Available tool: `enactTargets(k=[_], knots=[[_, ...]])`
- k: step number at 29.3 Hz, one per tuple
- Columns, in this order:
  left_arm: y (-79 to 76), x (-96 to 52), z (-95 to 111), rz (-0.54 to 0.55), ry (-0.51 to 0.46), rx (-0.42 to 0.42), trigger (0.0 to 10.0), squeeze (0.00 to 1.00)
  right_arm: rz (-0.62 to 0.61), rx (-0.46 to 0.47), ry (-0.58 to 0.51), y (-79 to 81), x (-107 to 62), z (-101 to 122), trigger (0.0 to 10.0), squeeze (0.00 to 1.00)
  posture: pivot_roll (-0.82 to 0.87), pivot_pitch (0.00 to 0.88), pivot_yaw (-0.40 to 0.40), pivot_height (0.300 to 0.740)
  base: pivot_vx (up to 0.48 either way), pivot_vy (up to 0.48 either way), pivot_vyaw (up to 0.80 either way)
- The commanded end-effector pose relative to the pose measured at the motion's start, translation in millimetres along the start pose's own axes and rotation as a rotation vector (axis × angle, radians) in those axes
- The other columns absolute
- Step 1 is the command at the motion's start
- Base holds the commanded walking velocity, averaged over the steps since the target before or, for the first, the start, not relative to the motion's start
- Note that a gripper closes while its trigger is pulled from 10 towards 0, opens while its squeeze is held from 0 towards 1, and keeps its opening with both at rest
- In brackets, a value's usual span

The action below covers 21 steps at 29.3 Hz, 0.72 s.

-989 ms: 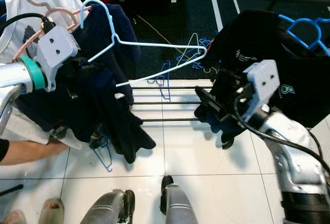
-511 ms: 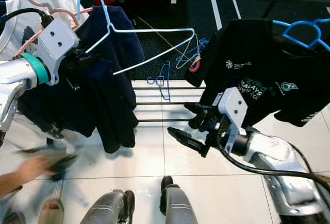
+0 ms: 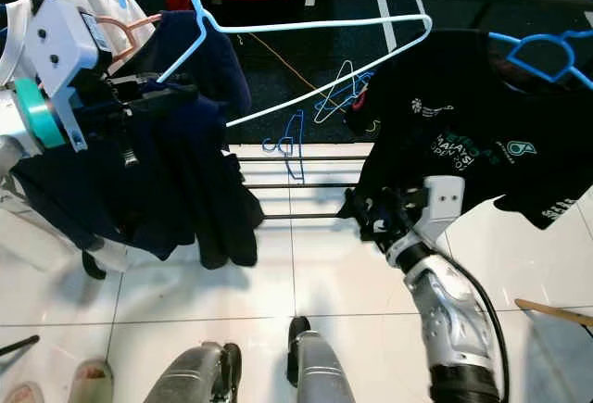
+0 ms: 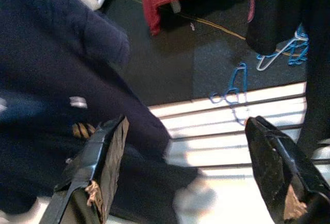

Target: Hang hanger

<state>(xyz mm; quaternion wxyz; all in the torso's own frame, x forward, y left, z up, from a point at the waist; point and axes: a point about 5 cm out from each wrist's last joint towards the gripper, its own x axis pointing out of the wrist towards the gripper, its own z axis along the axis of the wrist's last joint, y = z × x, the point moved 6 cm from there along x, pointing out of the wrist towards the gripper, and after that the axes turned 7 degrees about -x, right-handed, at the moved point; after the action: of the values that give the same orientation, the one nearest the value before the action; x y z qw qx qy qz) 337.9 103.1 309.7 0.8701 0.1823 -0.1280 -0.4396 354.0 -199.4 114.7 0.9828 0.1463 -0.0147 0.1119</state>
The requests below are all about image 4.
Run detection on blue wire hanger pile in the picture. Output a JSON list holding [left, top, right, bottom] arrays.
[[256, 23, 310, 66]]

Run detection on navy shirt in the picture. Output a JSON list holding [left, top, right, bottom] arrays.
[[0, 0, 204, 224]]

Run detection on black printed sports shirt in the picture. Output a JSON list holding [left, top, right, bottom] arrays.
[[246, 0, 330, 158]]

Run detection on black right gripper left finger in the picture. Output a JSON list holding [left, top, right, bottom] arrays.
[[46, 115, 130, 224]]

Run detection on white wire hanger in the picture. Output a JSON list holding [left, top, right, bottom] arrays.
[[255, 35, 309, 71]]

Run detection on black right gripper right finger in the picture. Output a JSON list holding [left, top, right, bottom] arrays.
[[244, 115, 330, 224]]

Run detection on orange cable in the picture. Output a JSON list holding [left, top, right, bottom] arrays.
[[177, 12, 289, 55]]

